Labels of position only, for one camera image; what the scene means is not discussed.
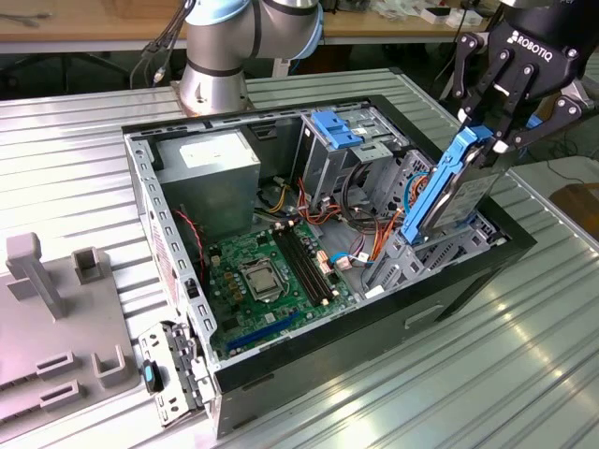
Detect metal disk bay cage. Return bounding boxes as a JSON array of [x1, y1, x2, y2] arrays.
[[362, 149, 509, 300]]

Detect mixed colour wire bundle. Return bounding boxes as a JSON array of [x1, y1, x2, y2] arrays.
[[255, 177, 375, 235]]

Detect green motherboard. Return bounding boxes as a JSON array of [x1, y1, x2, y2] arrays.
[[205, 219, 361, 361]]

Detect black open PC case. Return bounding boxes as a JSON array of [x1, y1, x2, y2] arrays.
[[120, 93, 537, 439]]

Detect hard disk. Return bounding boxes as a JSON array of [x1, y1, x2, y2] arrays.
[[400, 124, 505, 247]]

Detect grey plastic parts rack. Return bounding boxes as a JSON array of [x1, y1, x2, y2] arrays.
[[0, 231, 141, 417]]

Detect brown box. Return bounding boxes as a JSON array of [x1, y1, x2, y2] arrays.
[[548, 182, 599, 235]]

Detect grey metal drive cage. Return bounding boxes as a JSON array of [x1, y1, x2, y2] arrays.
[[299, 105, 408, 207]]

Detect silver CPU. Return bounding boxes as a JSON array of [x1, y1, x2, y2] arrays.
[[246, 268, 277, 295]]

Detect red orange yellow power wire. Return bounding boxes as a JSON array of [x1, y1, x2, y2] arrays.
[[367, 209, 406, 264]]

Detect small black blue clip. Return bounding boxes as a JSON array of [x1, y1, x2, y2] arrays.
[[141, 359, 165, 393]]

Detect blue expansion slot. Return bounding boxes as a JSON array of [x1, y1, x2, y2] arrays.
[[226, 311, 300, 356]]

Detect black RAM slot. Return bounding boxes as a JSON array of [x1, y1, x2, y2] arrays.
[[287, 224, 339, 300], [273, 226, 325, 306]]

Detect blue plastic cage latch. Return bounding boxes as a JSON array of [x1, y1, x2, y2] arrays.
[[314, 109, 369, 151]]

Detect grey arm cable bundle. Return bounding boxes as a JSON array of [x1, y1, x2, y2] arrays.
[[129, 0, 197, 90]]

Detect wooden desk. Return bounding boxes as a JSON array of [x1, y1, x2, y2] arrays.
[[0, 0, 506, 55]]

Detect blue flat data wire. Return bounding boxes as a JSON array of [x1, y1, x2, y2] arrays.
[[404, 172, 429, 211]]

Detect red black twisted wire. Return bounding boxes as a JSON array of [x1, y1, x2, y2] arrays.
[[171, 209, 208, 286]]

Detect CPU socket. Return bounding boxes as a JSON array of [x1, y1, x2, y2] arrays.
[[237, 258, 287, 304]]

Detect small white boxes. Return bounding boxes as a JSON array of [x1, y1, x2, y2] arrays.
[[418, 4, 483, 28]]

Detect grey power supply unit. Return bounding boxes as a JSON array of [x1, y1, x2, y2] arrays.
[[153, 129, 262, 244]]

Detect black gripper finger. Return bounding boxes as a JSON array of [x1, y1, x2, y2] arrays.
[[454, 31, 519, 127], [477, 63, 589, 169]]

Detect metal expansion slot bracket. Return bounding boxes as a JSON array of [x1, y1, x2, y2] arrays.
[[138, 320, 219, 429]]

